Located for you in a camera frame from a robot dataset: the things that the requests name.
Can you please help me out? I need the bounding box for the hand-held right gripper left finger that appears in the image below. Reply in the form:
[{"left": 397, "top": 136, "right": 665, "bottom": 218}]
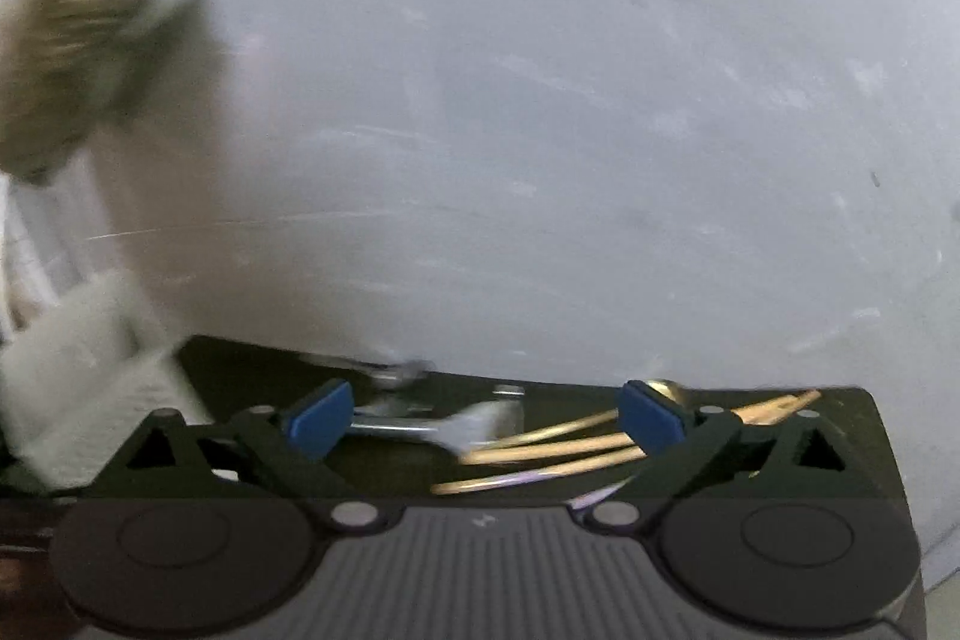
[{"left": 96, "top": 379, "right": 385, "bottom": 533}]

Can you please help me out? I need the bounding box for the camouflage patterned cloth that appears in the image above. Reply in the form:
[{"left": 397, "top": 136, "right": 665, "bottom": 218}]
[{"left": 0, "top": 0, "right": 220, "bottom": 185}]

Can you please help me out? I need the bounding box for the plain wooden chopstick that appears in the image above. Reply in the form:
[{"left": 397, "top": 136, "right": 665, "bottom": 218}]
[
  {"left": 459, "top": 434, "right": 635, "bottom": 465},
  {"left": 491, "top": 389, "right": 824, "bottom": 447}
]

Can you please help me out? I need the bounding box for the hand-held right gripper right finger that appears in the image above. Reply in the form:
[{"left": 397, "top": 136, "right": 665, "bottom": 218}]
[{"left": 574, "top": 379, "right": 863, "bottom": 533}]

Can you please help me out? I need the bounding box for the white perforated plastic basket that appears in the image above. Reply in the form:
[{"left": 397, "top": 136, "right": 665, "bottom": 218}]
[{"left": 0, "top": 164, "right": 209, "bottom": 492}]

